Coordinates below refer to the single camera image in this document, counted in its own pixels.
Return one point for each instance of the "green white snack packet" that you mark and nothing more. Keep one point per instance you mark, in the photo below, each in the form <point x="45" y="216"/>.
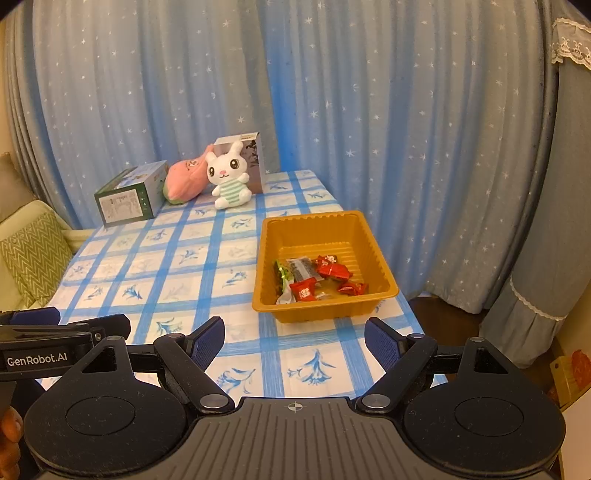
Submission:
<point x="282" y="272"/>

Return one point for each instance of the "large red gold-print packet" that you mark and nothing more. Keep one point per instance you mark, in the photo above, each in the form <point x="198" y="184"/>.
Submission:
<point x="332" y="268"/>

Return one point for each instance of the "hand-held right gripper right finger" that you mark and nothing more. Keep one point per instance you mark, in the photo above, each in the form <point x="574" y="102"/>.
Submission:
<point x="383" y="344"/>

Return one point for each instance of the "grey curtain with lace trim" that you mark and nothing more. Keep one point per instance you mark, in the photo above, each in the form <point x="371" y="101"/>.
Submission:
<point x="521" y="323"/>

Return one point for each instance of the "dark snack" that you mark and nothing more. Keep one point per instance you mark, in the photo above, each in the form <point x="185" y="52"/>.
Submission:
<point x="302" y="267"/>

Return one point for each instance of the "pink plush toy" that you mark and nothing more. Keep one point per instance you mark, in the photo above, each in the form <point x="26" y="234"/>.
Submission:
<point x="182" y="182"/>

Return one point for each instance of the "golden plastic tray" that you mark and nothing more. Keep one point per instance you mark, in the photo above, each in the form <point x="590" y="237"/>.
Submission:
<point x="314" y="230"/>

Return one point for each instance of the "beige cushion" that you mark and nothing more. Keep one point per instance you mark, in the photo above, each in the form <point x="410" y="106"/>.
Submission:
<point x="9" y="189"/>

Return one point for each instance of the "red-brown twisted wrapper candy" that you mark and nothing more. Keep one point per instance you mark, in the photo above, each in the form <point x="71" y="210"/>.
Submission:
<point x="353" y="289"/>

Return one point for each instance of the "green zigzag cushion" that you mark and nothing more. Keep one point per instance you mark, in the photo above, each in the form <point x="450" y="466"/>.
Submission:
<point x="32" y="258"/>

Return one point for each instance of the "blue star curtain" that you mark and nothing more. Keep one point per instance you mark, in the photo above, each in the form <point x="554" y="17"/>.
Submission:
<point x="392" y="115"/>
<point x="138" y="92"/>

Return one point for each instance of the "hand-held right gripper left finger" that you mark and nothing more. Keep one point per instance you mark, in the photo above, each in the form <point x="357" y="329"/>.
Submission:
<point x="207" y="341"/>

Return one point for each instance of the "white bunny plush toy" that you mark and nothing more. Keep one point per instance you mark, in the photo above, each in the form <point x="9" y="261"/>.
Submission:
<point x="226" y="168"/>

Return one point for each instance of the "blue checked tablecloth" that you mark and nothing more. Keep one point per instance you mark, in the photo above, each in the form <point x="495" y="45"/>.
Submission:
<point x="184" y="277"/>

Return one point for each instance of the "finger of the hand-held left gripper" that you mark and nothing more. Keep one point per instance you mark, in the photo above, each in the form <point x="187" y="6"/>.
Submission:
<point x="32" y="317"/>
<point x="115" y="326"/>

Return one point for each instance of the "green white cardboard box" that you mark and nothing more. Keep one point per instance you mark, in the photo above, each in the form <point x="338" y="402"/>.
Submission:
<point x="124" y="205"/>

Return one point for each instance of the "red packet with white print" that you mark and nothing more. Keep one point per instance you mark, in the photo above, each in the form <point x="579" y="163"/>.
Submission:
<point x="304" y="290"/>

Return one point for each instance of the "person's left hand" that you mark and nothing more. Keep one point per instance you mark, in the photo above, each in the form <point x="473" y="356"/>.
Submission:
<point x="11" y="434"/>

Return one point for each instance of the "yellow cardboard box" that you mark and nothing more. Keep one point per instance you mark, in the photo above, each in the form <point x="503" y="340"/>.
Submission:
<point x="568" y="374"/>

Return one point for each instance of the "pale green sofa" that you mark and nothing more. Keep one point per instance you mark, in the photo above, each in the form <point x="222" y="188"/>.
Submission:
<point x="18" y="221"/>

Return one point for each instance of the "white box with dark print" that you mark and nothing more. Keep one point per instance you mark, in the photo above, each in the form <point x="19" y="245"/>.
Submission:
<point x="254" y="157"/>

